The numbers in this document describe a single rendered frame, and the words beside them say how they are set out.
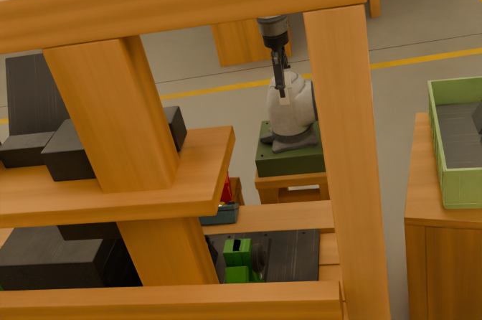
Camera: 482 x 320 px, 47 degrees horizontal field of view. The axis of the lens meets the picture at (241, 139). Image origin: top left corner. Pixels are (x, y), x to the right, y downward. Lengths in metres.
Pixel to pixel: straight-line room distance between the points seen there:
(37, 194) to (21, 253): 0.42
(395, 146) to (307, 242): 2.01
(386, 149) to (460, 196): 1.72
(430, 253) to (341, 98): 1.30
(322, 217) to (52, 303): 0.92
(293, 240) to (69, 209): 0.89
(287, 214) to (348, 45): 1.13
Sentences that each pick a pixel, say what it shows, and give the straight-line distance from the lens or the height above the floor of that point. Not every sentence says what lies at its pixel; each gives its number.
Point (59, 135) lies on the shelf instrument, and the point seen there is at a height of 1.61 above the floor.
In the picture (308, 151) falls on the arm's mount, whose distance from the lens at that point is 2.13.
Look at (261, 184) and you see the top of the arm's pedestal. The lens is 2.17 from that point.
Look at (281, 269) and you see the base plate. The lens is 1.74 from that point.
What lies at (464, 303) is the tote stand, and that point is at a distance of 2.31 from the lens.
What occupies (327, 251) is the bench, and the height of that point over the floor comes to 0.88.
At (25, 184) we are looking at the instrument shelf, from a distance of 1.26.
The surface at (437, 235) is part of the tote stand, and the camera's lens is 2.07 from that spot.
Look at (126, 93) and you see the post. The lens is 0.97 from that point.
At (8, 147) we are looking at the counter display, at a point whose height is 1.59.
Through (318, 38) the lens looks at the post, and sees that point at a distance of 0.86.
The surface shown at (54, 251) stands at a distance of 1.55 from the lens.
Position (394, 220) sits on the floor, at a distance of 3.18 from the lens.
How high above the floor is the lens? 2.15
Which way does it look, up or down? 32 degrees down
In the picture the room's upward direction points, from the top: 14 degrees counter-clockwise
